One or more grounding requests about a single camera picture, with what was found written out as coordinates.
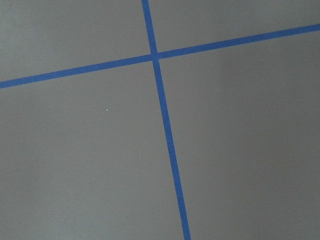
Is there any blue tape line crosswise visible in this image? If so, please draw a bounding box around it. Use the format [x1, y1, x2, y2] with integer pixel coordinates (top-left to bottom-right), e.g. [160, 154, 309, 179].
[0, 24, 320, 89]

